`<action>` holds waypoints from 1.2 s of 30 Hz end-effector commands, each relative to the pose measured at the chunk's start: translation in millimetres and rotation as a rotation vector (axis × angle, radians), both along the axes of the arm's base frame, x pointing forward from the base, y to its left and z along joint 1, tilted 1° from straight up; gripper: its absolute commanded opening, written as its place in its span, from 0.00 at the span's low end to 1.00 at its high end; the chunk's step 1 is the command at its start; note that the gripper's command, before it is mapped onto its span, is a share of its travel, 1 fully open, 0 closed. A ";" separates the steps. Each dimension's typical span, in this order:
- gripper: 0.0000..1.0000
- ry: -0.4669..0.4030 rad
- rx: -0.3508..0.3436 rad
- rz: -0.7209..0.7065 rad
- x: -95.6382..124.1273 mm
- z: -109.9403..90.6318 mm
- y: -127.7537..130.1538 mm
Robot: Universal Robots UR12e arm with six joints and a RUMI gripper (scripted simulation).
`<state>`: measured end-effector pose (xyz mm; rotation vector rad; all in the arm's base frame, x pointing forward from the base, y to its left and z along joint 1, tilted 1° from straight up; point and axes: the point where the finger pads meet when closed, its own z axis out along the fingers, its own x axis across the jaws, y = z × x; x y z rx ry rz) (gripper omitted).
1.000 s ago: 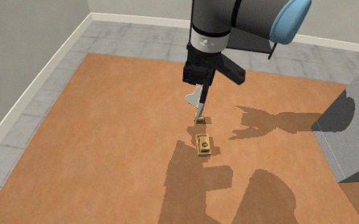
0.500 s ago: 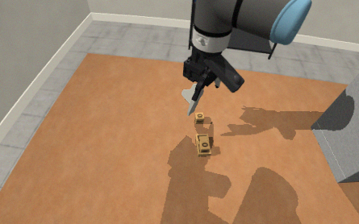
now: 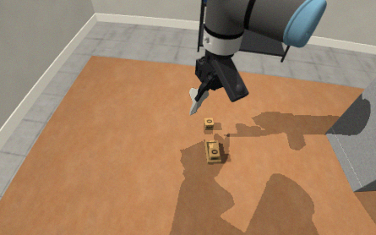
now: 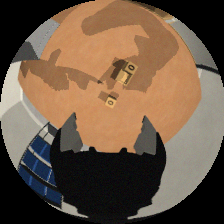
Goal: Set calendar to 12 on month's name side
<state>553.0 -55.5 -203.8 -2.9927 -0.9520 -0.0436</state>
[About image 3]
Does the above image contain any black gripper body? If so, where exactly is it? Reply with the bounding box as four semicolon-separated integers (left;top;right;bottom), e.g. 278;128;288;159
195;49;234;91

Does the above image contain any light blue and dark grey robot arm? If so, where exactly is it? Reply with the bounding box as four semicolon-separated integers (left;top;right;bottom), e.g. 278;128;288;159
203;0;327;102

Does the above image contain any tan wooden number cube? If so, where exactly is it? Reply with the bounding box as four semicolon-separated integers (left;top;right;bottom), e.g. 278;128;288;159
208;148;220;161
204;118;214;130

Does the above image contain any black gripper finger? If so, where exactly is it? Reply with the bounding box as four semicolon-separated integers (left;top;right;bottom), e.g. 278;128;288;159
189;79;210;116

